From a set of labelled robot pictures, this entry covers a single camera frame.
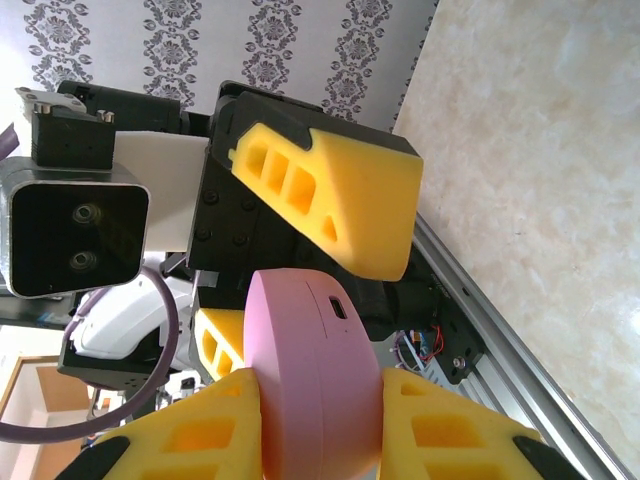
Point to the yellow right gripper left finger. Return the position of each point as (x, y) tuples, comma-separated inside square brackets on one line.
[(200, 435)]

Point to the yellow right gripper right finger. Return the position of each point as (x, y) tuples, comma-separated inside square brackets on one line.
[(450, 440)]

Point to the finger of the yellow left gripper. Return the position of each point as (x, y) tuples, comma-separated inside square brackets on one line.
[(232, 330), (370, 210)]

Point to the pink earbud charging case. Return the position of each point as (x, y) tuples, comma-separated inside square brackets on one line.
[(310, 375)]

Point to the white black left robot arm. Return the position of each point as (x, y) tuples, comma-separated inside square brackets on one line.
[(115, 325)]

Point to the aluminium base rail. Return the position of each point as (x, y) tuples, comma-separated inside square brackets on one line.
[(525, 380)]

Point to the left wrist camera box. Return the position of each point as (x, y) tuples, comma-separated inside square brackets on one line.
[(75, 235)]

